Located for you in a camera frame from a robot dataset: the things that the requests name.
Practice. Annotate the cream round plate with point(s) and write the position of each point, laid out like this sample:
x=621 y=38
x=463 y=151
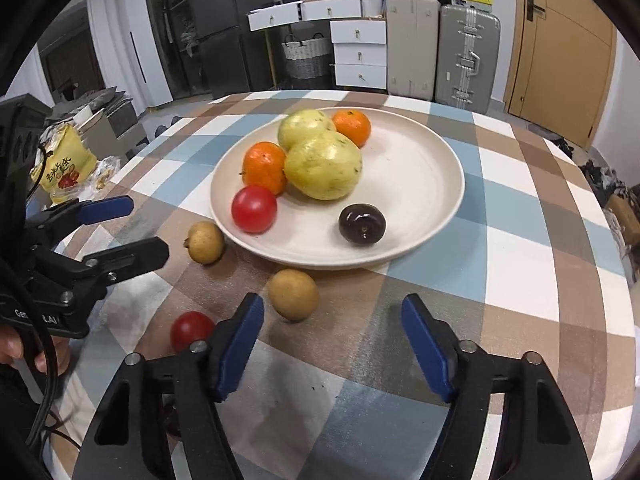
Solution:
x=415 y=180

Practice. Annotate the silver suitcase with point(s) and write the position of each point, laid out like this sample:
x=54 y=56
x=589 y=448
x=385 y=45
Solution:
x=467 y=60

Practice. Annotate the white desk with drawers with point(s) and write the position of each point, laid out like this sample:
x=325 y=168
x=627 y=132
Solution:
x=325 y=9

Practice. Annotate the open cardboard box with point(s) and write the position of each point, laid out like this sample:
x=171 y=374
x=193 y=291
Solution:
x=110 y=115

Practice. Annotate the yellow snack bag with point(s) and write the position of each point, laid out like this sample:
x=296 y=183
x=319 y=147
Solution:
x=65 y=165

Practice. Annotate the large green-yellow guava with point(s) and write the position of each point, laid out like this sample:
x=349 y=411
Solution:
x=324 y=167

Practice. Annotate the red tomato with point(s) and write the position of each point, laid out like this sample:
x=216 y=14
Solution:
x=254 y=208
x=190 y=329

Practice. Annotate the pile of shoes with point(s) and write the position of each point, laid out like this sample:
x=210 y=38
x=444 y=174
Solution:
x=600 y=175

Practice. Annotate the dark glass-door wardrobe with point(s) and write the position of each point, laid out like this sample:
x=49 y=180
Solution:
x=167 y=25

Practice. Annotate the black refrigerator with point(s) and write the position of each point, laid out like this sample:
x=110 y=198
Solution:
x=225 y=30

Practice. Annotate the white drawer cabinet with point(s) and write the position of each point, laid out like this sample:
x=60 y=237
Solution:
x=359 y=55

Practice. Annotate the person's left forearm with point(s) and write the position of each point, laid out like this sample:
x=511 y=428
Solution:
x=15 y=420

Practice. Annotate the wooden door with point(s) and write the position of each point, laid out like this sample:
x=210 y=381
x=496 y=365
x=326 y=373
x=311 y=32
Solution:
x=560 y=50

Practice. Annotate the checked tablecloth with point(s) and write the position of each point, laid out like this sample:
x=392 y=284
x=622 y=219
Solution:
x=525 y=270

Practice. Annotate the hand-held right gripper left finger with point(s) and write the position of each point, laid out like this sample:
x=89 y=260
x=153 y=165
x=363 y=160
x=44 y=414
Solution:
x=239 y=355

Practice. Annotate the white curtain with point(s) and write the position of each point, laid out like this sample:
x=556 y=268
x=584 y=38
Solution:
x=30 y=75

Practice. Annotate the clear snack bag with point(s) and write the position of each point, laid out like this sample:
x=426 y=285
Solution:
x=106 y=172

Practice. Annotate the person's left hand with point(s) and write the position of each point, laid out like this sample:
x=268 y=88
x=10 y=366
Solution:
x=10 y=346

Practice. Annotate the grey slipper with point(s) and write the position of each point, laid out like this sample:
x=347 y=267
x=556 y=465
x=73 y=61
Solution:
x=176 y=120
x=161 y=131

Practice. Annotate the brown longan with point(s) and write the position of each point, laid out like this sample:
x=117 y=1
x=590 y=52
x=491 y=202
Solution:
x=205 y=242
x=293 y=294

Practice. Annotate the brown cardboard box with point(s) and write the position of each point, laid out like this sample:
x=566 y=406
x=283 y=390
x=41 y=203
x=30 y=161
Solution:
x=625 y=217

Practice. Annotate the orange mandarin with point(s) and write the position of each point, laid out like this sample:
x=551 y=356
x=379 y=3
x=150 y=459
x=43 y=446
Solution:
x=264 y=167
x=352 y=129

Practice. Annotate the wicker basket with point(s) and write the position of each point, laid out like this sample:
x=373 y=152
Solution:
x=306 y=57

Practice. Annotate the white wardrobe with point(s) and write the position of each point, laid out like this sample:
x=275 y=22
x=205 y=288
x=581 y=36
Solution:
x=125 y=35

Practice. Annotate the beige suitcase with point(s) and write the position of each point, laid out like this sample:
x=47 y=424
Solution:
x=412 y=50

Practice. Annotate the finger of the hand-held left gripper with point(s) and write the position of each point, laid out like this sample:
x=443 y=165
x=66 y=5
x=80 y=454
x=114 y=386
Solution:
x=107 y=208
x=135 y=257

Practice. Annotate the small yellow guava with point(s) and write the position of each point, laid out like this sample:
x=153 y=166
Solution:
x=302 y=125

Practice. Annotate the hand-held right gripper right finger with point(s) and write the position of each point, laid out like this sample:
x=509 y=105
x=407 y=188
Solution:
x=425 y=350

